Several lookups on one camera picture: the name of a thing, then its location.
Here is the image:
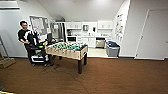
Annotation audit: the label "black lid trash bin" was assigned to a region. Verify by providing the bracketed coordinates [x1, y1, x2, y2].
[106, 45, 121, 58]

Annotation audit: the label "brown cardboard box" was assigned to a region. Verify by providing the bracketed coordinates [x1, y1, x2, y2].
[0, 58, 16, 69]

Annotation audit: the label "small green object on cart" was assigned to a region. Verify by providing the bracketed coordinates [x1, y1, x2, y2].
[38, 44, 46, 49]

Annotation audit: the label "green wooden foosball table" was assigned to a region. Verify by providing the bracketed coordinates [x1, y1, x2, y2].
[44, 41, 89, 75]

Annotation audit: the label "white wall cabinet black handles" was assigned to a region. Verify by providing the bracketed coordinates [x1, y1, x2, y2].
[97, 20, 114, 30]

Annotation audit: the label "person in black shirt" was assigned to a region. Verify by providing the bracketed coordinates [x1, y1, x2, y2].
[17, 20, 40, 60]

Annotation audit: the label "blue lid trash bin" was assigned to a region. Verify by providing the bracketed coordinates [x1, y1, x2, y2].
[105, 40, 117, 48]

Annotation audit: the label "grey bulletin board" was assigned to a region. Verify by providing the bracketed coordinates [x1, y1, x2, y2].
[29, 15, 51, 36]

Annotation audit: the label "stainless steel refrigerator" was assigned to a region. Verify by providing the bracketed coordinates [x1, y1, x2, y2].
[51, 21, 67, 43]

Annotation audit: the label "white door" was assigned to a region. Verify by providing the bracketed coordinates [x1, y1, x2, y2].
[136, 9, 168, 61]

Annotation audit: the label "green lid trash bin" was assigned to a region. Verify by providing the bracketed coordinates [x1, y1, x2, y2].
[106, 42, 119, 50]

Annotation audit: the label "black built-in microwave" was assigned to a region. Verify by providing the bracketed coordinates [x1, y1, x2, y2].
[67, 36, 77, 43]

